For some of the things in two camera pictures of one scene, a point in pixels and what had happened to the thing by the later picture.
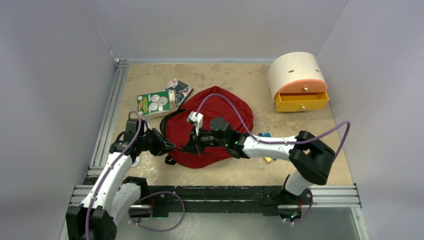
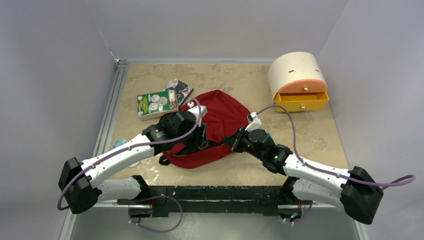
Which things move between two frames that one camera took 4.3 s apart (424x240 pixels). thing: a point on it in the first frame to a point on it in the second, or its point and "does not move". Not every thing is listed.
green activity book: [155, 104] does not move
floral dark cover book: [183, 90] does not move
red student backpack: [214, 102] does not move
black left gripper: [162, 146] to [200, 141]
